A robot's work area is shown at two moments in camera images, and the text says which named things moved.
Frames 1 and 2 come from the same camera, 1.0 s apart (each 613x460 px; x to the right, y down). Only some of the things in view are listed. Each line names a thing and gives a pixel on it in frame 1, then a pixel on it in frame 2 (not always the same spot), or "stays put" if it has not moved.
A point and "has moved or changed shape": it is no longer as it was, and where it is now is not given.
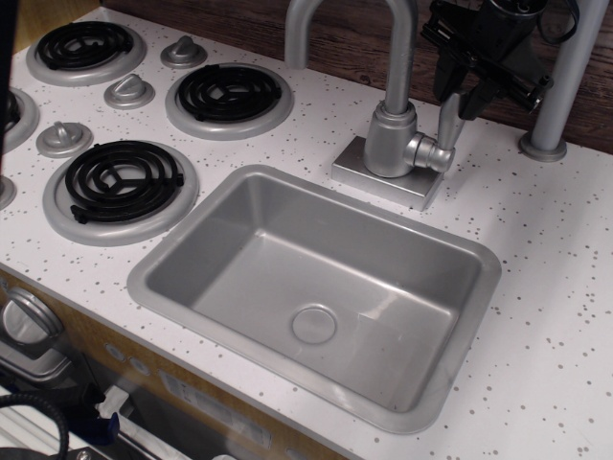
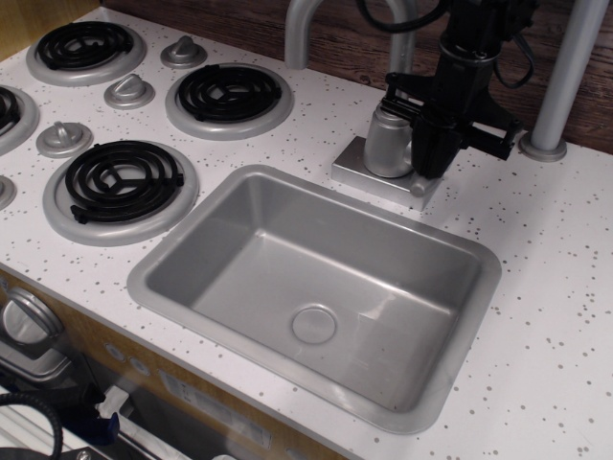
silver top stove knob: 184,54 stays put
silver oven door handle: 44,368 stays put
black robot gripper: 495,37 -> 456,99
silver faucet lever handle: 421,149 has moved or changed shape
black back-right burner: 230,101 stays put
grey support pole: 545,141 stays put
